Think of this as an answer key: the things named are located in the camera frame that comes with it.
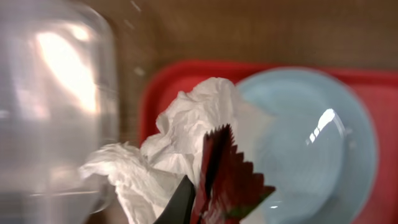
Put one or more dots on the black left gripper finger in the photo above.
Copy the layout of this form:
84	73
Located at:
179	208

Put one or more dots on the white paper napkin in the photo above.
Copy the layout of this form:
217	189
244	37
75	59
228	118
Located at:
146	177

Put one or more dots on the red candy wrapper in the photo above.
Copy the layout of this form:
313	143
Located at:
229	189

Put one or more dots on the clear plastic waste bin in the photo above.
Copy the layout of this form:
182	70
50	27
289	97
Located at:
59	104

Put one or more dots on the red plastic tray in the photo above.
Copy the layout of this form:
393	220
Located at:
376	88

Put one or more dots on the light blue plate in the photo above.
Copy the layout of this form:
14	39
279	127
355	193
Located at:
319	150

